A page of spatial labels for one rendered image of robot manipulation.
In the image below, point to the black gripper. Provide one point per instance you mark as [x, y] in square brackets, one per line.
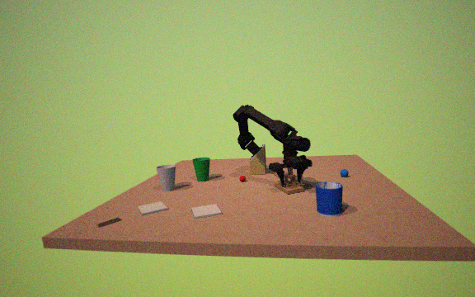
[278, 168]

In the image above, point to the grey flat square tile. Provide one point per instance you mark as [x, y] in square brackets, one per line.
[206, 211]
[152, 208]

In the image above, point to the dark grey cup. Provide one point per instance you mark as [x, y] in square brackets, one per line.
[166, 176]

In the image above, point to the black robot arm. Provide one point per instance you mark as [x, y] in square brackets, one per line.
[278, 129]

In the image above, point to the dark blue cup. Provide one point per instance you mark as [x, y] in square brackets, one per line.
[329, 199]

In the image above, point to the blue ball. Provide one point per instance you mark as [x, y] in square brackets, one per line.
[344, 173]

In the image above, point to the green cup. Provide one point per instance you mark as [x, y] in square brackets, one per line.
[201, 166]

